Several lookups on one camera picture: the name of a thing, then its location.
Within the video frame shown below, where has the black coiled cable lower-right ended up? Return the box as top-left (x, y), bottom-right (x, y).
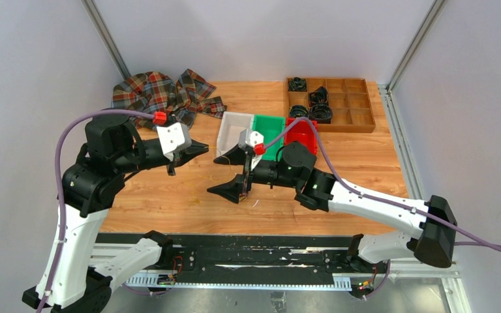
top-left (309, 103), bottom-right (334, 125)

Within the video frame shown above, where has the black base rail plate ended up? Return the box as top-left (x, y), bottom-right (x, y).
top-left (90, 232), bottom-right (389, 287)

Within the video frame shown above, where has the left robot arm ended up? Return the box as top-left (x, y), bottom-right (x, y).
top-left (22, 110), bottom-right (209, 312)

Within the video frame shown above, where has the black coiled cable middle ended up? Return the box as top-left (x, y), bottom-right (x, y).
top-left (307, 86), bottom-right (330, 107)

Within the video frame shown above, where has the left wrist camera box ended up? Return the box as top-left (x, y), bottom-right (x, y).
top-left (156, 122), bottom-right (192, 160)

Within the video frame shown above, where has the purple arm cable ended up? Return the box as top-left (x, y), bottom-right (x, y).
top-left (34, 108), bottom-right (167, 313)
top-left (254, 116), bottom-right (501, 256)

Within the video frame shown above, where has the red plastic bin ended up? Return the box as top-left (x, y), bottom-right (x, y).
top-left (283, 119), bottom-right (318, 155)

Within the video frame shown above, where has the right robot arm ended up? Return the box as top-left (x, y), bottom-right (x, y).
top-left (207, 142), bottom-right (457, 272)

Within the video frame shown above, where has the white plastic bin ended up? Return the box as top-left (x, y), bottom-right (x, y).
top-left (216, 112), bottom-right (254, 157)

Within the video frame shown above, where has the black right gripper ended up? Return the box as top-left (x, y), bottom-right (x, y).
top-left (206, 145), bottom-right (299, 205)

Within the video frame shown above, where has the black coiled cable top-left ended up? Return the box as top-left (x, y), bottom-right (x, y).
top-left (287, 76), bottom-right (309, 93)

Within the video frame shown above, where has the yellow wire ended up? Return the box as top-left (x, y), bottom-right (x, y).
top-left (190, 147), bottom-right (234, 205)

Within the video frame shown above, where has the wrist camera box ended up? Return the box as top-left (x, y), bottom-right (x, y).
top-left (237, 128), bottom-right (264, 171)
top-left (156, 122), bottom-right (192, 160)

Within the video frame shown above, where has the black coiled cable lower-left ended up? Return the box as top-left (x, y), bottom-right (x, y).
top-left (288, 104), bottom-right (310, 120)

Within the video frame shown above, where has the green plastic bin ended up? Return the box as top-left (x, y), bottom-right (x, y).
top-left (252, 115), bottom-right (286, 160)

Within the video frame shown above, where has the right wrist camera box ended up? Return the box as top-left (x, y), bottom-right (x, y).
top-left (237, 128), bottom-right (264, 171)

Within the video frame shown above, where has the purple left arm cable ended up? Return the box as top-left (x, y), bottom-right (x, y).
top-left (34, 108), bottom-right (167, 313)

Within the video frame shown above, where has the plaid flannel shirt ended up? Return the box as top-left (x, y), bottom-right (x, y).
top-left (111, 69), bottom-right (228, 128)

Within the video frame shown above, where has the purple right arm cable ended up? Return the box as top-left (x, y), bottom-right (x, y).
top-left (254, 116), bottom-right (501, 256)

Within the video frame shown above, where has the wooden compartment tray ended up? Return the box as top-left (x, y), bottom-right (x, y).
top-left (284, 76), bottom-right (376, 133)

